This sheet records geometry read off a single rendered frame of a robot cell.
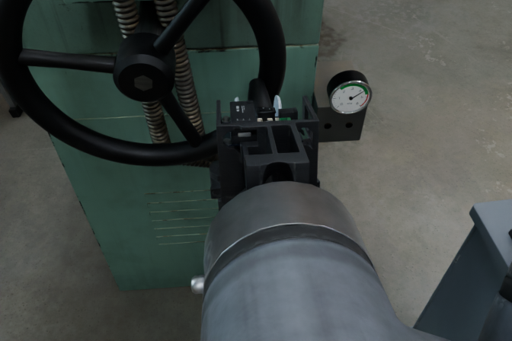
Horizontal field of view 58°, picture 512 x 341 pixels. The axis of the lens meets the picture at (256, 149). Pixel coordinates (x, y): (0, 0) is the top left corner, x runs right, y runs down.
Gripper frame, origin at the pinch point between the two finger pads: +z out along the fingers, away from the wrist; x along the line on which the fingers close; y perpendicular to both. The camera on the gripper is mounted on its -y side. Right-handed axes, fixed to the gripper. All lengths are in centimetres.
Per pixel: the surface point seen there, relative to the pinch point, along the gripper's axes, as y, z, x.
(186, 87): 1.5, 11.7, 7.6
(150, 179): -23.1, 33.7, 18.0
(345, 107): -5.7, 20.8, -14.7
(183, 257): -50, 44, 15
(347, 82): -1.2, 19.0, -14.3
